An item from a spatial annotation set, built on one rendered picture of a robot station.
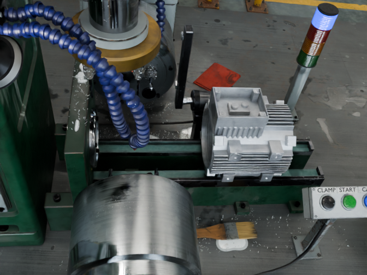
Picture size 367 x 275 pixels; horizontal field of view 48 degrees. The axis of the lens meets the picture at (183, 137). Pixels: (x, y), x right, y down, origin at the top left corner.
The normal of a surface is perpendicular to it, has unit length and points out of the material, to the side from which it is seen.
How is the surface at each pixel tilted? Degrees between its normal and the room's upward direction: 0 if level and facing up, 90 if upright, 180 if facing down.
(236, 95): 90
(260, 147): 0
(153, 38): 0
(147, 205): 10
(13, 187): 90
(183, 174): 0
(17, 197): 90
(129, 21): 90
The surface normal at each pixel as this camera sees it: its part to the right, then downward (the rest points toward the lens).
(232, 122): 0.09, 0.76
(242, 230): 0.13, -0.63
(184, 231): 0.80, -0.44
